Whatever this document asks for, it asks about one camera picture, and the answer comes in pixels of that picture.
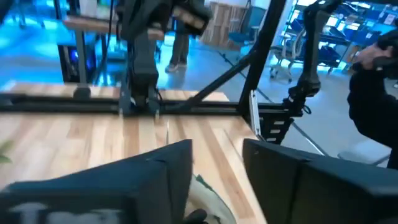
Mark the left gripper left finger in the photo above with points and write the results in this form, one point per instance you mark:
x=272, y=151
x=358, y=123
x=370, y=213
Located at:
x=124, y=193

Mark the silver metal bracket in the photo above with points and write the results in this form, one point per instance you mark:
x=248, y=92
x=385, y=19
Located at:
x=254, y=115

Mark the blue chair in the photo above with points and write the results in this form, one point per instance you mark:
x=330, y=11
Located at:
x=248, y=25

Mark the white office chair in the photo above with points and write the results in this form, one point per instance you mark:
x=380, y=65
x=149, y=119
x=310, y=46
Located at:
x=290, y=46

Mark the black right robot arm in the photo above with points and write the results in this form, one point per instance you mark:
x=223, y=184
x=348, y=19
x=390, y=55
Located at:
x=144, y=62

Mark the black handheld controller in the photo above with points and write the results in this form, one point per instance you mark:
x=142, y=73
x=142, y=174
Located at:
x=388, y=67

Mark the wooden crate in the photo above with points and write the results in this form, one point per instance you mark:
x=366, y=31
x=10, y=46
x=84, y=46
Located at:
x=222, y=21

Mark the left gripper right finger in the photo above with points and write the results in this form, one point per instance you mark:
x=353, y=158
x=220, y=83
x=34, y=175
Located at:
x=311, y=193

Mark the black computer tower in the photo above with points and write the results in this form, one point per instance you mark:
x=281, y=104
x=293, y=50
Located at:
x=70, y=62

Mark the person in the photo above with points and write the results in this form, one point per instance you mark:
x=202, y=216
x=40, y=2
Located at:
x=178, y=46
x=370, y=109

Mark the person's hand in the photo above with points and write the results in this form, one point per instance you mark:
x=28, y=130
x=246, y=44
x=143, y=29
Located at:
x=370, y=56

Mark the black metal table frame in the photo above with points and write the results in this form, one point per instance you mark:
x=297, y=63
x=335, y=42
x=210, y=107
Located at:
x=62, y=105

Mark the shelf with blue bins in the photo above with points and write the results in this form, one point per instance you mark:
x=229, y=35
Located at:
x=342, y=34

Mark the cream green gardening bag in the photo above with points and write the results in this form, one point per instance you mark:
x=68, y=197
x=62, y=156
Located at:
x=211, y=205

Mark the wooden top desk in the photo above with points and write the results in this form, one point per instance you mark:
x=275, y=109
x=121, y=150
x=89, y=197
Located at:
x=93, y=24

